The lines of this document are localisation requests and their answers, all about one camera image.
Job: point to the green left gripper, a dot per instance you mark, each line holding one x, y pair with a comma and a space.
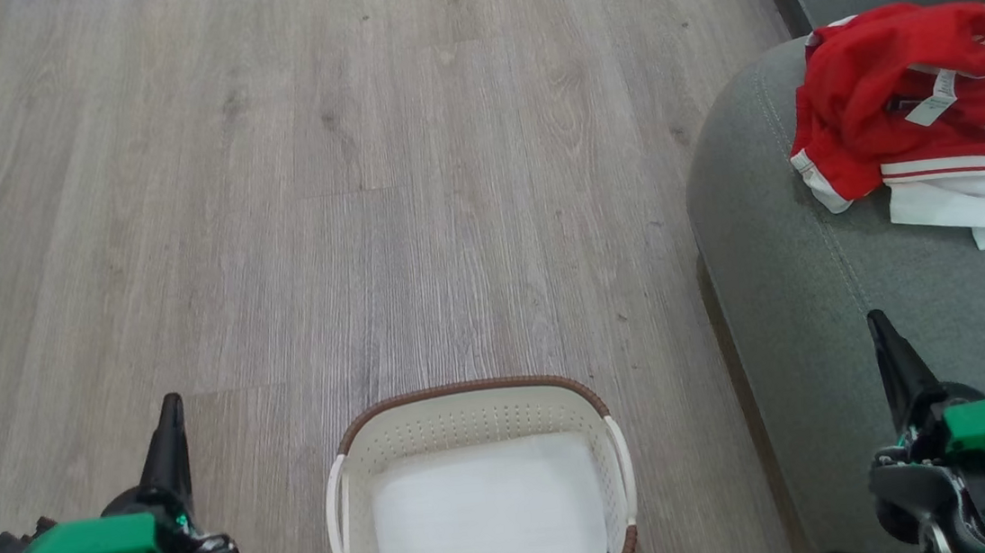
76, 547

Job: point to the red garment with label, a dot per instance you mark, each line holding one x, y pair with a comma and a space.
871, 77

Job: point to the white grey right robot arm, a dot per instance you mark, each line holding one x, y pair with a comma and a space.
903, 499

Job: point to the white basket brown rim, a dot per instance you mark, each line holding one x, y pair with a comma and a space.
470, 414

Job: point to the grey sofa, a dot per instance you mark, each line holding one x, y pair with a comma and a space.
820, 299

